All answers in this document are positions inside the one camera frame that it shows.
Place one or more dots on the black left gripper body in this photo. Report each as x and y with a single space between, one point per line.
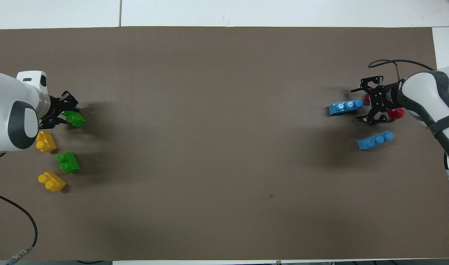
56 107

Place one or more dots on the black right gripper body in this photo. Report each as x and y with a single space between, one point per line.
386 97

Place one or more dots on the green two-stud toy brick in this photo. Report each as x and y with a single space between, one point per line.
77 119
68 163

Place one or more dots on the blue three-stud toy brick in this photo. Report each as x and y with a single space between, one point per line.
342 108
373 141

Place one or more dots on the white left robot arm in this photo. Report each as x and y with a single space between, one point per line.
7 110

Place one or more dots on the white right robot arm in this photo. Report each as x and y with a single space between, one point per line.
423 92

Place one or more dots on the red one-stud toy brick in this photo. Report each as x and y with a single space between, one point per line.
397 114
366 98

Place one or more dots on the yellow two-stud toy brick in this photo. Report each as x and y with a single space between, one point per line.
46 142
52 182

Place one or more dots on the brown table mat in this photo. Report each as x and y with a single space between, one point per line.
209 147

